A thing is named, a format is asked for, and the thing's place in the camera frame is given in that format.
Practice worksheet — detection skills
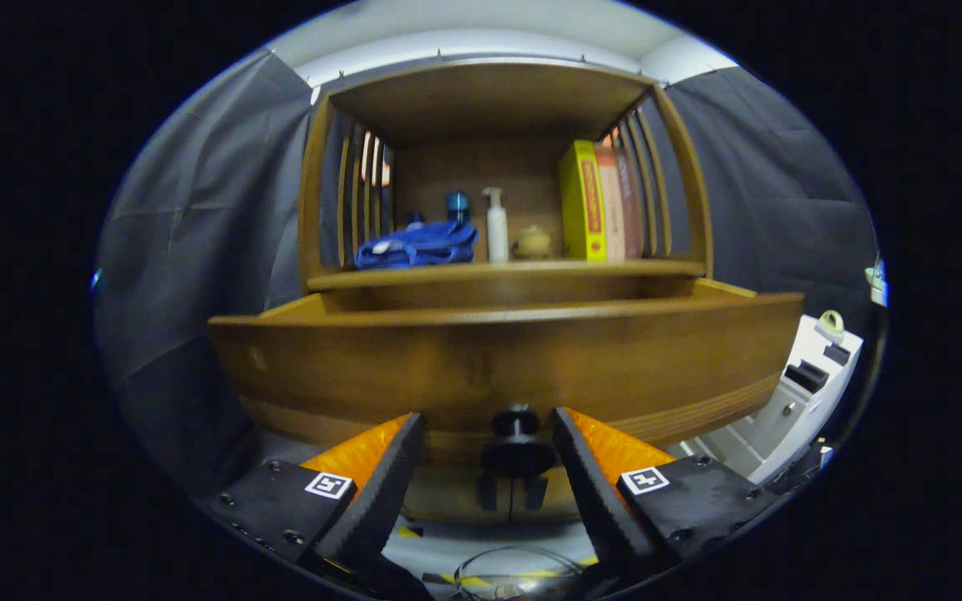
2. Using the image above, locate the black cable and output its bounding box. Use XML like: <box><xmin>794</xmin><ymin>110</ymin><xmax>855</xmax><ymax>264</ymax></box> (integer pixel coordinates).
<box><xmin>448</xmin><ymin>544</ymin><xmax>590</xmax><ymax>601</ymax></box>

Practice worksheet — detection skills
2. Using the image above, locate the blue folded towel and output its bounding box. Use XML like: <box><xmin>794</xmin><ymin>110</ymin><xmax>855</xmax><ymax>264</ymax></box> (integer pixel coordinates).
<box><xmin>354</xmin><ymin>220</ymin><xmax>479</xmax><ymax>270</ymax></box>

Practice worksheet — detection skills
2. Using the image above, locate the wooden cabinet door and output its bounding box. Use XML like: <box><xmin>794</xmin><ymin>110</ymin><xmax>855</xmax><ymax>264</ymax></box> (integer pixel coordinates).
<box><xmin>511</xmin><ymin>467</ymin><xmax>586</xmax><ymax>523</ymax></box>
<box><xmin>402</xmin><ymin>463</ymin><xmax>515</xmax><ymax>525</ymax></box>

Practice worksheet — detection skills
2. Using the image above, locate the orange-spined book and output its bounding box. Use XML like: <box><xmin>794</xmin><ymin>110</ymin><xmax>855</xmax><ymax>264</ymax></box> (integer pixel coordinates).
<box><xmin>595</xmin><ymin>145</ymin><xmax>626</xmax><ymax>262</ymax></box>

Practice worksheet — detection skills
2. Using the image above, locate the wooden cabinet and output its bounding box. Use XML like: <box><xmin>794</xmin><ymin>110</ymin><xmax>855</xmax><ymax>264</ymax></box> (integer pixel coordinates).
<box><xmin>207</xmin><ymin>57</ymin><xmax>806</xmax><ymax>525</ymax></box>

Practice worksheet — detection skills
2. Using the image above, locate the black drawer knob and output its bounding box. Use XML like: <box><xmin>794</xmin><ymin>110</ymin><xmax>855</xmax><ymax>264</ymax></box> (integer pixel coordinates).
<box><xmin>481</xmin><ymin>405</ymin><xmax>557</xmax><ymax>478</ymax></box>

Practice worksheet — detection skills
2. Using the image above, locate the beige lidded tea bowl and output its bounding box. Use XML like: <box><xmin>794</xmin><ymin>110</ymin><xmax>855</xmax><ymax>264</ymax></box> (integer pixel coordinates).
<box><xmin>514</xmin><ymin>225</ymin><xmax>554</xmax><ymax>260</ymax></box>

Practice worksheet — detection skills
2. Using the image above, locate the white pump bottle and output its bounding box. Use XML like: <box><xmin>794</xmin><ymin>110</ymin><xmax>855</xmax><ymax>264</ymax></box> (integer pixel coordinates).
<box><xmin>482</xmin><ymin>187</ymin><xmax>510</xmax><ymax>264</ymax></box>

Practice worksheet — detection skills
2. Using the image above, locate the yellow book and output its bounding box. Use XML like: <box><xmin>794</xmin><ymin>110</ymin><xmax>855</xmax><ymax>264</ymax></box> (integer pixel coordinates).
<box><xmin>558</xmin><ymin>139</ymin><xmax>607</xmax><ymax>263</ymax></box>

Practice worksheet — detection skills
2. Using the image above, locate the wooden countertop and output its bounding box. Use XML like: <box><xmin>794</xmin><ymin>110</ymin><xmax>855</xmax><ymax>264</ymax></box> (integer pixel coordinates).
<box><xmin>307</xmin><ymin>257</ymin><xmax>707</xmax><ymax>293</ymax></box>

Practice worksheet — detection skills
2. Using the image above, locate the white and green holder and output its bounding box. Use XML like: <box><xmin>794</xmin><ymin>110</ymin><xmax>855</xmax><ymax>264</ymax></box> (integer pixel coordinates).
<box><xmin>864</xmin><ymin>257</ymin><xmax>890</xmax><ymax>308</ymax></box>

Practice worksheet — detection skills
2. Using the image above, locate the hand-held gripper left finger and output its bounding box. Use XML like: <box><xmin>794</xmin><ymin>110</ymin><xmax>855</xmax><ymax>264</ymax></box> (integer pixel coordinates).
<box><xmin>197</xmin><ymin>412</ymin><xmax>428</xmax><ymax>585</ymax></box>

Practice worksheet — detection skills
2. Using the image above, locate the white side cabinet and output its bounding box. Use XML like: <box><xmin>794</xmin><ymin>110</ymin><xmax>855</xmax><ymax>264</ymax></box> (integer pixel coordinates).
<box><xmin>669</xmin><ymin>313</ymin><xmax>864</xmax><ymax>487</ymax></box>

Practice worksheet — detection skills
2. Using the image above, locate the brown book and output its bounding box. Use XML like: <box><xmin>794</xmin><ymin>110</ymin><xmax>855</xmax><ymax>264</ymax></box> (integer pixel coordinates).
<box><xmin>615</xmin><ymin>148</ymin><xmax>645</xmax><ymax>260</ymax></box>

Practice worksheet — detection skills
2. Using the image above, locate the wooden drawer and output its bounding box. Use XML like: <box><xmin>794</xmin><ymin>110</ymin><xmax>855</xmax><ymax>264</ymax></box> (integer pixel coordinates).
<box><xmin>207</xmin><ymin>278</ymin><xmax>806</xmax><ymax>468</ymax></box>

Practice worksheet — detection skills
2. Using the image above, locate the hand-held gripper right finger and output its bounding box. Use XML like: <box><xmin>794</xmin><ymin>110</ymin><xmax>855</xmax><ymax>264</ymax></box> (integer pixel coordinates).
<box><xmin>552</xmin><ymin>407</ymin><xmax>782</xmax><ymax>585</ymax></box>

